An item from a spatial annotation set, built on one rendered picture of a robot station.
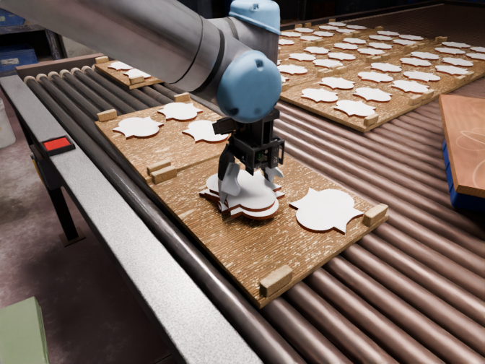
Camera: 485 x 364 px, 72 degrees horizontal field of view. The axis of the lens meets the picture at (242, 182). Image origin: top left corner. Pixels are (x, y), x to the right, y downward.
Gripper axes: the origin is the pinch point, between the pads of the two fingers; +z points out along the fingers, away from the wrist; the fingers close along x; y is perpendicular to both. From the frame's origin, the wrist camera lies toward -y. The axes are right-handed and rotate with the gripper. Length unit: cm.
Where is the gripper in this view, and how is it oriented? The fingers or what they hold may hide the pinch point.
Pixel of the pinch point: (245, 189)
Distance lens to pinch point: 70.7
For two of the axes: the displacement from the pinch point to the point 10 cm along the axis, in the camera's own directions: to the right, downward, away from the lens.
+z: 0.0, 8.2, 5.7
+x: 8.3, -3.1, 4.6
